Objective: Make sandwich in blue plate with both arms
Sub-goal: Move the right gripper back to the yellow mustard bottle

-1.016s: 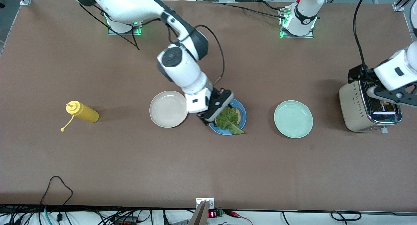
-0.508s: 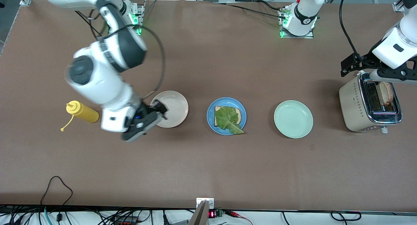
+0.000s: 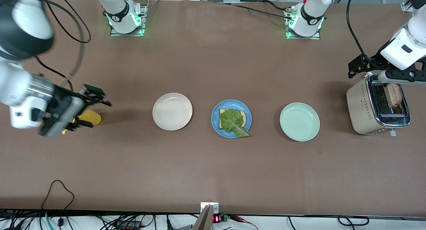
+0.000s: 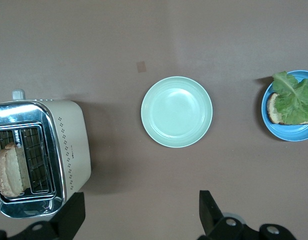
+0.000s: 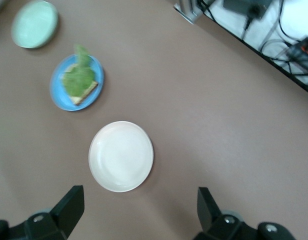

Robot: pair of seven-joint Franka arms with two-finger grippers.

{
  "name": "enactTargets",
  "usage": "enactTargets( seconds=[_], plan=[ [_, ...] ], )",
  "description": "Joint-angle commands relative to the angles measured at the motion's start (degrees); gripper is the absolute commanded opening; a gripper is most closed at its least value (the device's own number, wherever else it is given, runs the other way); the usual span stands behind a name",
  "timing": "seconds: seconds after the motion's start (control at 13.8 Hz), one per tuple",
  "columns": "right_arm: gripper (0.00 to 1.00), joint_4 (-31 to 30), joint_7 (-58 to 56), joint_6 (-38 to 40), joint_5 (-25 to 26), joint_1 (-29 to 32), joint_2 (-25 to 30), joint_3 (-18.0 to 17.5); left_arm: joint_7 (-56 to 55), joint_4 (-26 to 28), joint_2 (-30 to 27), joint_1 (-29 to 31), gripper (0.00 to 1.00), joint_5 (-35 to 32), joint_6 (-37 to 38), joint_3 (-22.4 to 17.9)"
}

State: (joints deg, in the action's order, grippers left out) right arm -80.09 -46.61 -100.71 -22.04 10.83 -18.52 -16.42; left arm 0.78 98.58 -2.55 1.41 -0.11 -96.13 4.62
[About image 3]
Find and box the light green round plate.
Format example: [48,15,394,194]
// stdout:
[280,102,320,142]

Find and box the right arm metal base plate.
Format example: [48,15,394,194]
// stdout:
[110,0,148,37]

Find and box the green lettuce leaf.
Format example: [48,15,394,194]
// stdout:
[220,109,250,138]

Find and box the yellow mustard squeeze bottle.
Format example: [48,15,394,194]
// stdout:
[62,109,102,134]

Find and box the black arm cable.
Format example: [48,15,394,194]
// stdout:
[345,0,375,66]
[33,0,92,91]

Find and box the red clip lead wire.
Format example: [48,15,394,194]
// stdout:
[230,215,258,230]

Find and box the black coiled cable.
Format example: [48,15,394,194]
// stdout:
[338,216,370,226]

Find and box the toasted bread slice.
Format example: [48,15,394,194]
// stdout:
[386,83,403,108]
[219,108,247,130]

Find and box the black base power cable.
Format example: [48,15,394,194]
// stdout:
[215,0,295,20]

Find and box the beige chrome toaster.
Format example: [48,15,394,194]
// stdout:
[346,73,411,137]

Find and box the thin black looped cable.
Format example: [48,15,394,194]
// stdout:
[41,180,75,210]

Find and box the beige round plate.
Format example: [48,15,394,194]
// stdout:
[152,93,193,131]

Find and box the silver mount bracket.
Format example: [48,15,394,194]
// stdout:
[200,202,219,214]

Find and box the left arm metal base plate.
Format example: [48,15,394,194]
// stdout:
[286,5,321,40]

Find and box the grey metal post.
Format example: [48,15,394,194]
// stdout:
[192,204,214,230]

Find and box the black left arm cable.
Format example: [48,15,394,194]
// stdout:
[345,0,375,66]

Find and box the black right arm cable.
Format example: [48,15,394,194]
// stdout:
[33,0,92,91]

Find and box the blue round plate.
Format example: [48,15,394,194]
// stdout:
[211,99,253,139]

